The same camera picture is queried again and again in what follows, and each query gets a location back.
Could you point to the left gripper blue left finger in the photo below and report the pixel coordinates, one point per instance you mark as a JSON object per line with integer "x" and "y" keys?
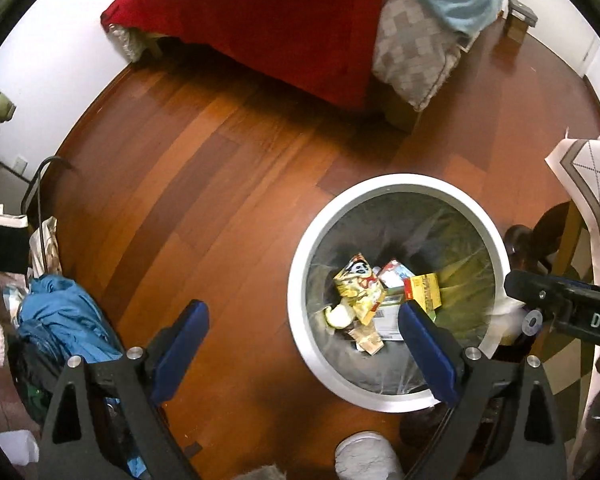
{"x": 174, "y": 348}

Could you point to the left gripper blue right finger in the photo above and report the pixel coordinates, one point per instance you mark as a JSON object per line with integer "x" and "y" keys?
{"x": 435, "y": 351}

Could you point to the yellow cigarette box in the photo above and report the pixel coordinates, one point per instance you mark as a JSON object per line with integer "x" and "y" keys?
{"x": 424, "y": 289}

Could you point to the blue white milk carton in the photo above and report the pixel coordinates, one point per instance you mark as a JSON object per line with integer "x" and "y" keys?
{"x": 394, "y": 274}

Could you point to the yellow fruit peel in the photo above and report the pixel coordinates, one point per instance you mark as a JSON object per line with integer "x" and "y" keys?
{"x": 339, "y": 317}

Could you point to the yellow panda snack bag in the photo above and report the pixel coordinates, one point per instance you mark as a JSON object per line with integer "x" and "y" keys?
{"x": 358, "y": 284}

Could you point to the green cardboard box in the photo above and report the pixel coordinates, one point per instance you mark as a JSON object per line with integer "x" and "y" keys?
{"x": 386, "y": 316}

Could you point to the white round trash bin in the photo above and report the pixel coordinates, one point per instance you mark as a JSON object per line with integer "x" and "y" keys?
{"x": 431, "y": 227}

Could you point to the brown cracker wrapper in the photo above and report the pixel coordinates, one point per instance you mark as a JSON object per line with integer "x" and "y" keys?
{"x": 366, "y": 338}

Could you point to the blue cloth on floor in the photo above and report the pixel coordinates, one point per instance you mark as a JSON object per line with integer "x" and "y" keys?
{"x": 57, "y": 320}

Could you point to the white patterned table cloth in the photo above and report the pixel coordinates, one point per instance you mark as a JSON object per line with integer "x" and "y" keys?
{"x": 576, "y": 164}

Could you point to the small wooden stool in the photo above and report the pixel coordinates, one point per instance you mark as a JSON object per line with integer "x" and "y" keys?
{"x": 519, "y": 19}

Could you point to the wooden bed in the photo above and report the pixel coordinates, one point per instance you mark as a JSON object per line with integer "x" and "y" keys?
{"x": 387, "y": 55}

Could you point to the red bed sheet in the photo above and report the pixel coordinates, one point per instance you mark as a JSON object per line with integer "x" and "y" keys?
{"x": 324, "y": 47}

